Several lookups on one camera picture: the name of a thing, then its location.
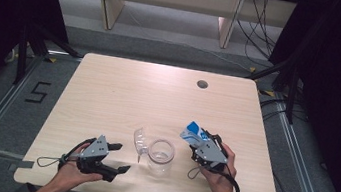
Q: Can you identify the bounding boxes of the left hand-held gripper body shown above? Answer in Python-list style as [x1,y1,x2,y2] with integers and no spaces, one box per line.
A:
[74,131,123,184]

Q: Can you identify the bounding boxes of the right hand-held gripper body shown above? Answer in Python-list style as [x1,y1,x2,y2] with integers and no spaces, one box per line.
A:
[187,134,232,173]

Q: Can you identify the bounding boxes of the white blue milk pouch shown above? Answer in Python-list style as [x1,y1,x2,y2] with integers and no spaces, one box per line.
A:
[178,119,212,150]

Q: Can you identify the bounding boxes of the clear plastic cup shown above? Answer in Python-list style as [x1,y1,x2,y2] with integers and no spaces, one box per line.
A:
[144,137,178,178]

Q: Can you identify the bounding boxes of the person's right hand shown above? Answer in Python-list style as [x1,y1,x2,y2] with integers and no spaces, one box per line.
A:
[197,139,247,192]

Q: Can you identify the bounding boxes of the person's left hand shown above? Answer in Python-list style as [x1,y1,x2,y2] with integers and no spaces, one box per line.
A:
[56,140,109,192]

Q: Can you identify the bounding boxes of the grey tape strip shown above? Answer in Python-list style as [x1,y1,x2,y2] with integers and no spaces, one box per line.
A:
[7,157,35,176]

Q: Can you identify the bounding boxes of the black metal stand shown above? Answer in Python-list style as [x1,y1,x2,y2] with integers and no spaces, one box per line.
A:
[13,21,87,94]
[240,55,315,127]

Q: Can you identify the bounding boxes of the grey lanyard loop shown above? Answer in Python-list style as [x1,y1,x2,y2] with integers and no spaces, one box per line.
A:
[35,154,67,172]
[186,164,204,182]

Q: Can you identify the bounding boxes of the black floor cables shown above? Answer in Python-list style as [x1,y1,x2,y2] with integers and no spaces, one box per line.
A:
[257,95,312,127]

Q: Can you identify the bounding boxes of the black cable bundle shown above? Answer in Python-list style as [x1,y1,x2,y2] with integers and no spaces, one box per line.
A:
[230,0,284,69]

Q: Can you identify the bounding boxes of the white cable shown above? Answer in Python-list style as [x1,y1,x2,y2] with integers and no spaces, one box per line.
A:
[3,47,21,66]

